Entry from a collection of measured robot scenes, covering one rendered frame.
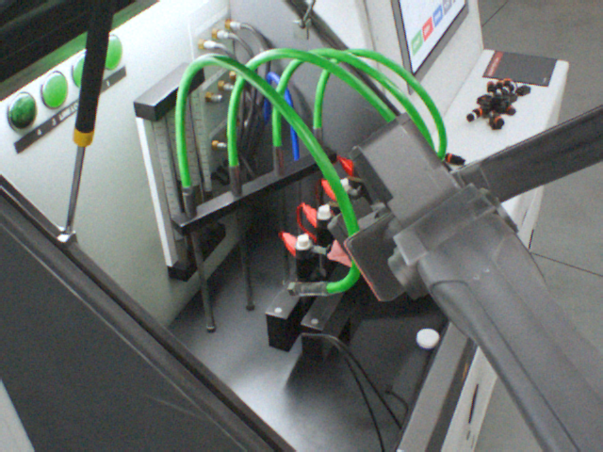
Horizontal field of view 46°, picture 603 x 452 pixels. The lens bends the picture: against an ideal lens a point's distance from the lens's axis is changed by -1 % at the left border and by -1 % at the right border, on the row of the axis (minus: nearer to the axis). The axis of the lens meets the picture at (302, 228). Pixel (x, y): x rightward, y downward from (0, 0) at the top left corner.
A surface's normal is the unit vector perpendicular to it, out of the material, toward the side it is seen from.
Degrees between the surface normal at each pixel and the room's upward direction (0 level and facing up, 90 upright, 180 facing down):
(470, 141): 0
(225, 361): 0
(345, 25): 90
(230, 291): 0
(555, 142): 71
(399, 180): 54
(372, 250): 46
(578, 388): 35
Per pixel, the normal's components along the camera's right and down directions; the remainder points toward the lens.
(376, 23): 0.87, 0.04
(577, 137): -0.58, 0.24
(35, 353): -0.42, 0.58
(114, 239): 0.91, 0.23
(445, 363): -0.04, -0.78
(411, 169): -0.16, 0.04
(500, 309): -0.58, -0.71
